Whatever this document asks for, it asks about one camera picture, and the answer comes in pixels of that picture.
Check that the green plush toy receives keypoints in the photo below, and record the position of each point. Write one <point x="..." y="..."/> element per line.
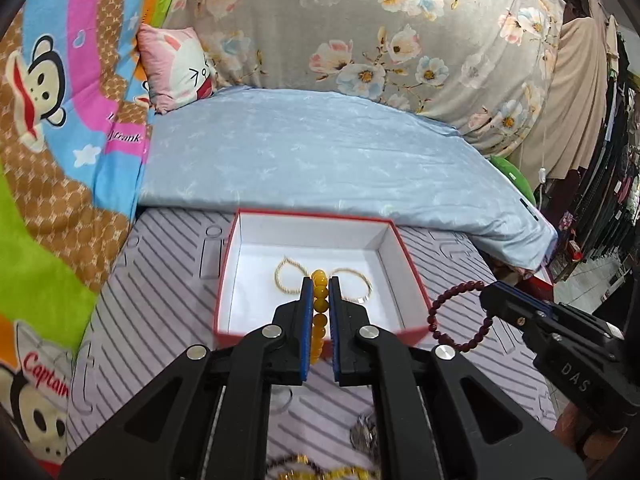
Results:
<point x="515" y="175"/>

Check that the row of dark hanging clothes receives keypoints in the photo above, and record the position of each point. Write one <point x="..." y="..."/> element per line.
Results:
<point x="615" y="185"/>

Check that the thin gold bangle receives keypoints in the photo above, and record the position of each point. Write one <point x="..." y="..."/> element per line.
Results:
<point x="369" y="285"/>

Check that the person's right hand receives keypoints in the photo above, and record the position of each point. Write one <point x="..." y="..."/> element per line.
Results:
<point x="589" y="444"/>

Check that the silver jewelry piece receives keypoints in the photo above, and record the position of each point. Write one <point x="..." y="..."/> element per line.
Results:
<point x="362" y="435"/>

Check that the striped lilac mat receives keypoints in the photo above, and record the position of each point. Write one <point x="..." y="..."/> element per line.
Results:
<point x="150" y="310"/>

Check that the cartoon monkey printed blanket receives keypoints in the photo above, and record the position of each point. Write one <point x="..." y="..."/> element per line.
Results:
<point x="60" y="160"/>

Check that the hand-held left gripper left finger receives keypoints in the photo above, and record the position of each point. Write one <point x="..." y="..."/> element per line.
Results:
<point x="304" y="330"/>

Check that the beige hanging garment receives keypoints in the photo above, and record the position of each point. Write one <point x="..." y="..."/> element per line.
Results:
<point x="575" y="85"/>

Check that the pink cat pillow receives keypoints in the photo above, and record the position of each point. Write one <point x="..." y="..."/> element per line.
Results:
<point x="175" y="65"/>

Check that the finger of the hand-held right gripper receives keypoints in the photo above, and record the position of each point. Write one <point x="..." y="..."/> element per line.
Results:
<point x="507" y="310"/>
<point x="525" y="300"/>

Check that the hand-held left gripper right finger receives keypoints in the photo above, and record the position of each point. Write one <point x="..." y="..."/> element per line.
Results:
<point x="336" y="330"/>

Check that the light blue bed sheet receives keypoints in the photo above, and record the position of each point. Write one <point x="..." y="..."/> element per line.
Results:
<point x="325" y="160"/>

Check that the grey floral quilt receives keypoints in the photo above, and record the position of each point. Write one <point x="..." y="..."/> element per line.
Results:
<point x="325" y="20"/>

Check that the red box with white inside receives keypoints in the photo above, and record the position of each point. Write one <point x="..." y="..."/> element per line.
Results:
<point x="310" y="240"/>

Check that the red container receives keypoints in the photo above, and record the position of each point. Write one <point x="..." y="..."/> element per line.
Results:
<point x="539" y="285"/>

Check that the clear glass bangle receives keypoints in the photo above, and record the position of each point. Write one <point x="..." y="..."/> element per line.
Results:
<point x="288" y="403"/>

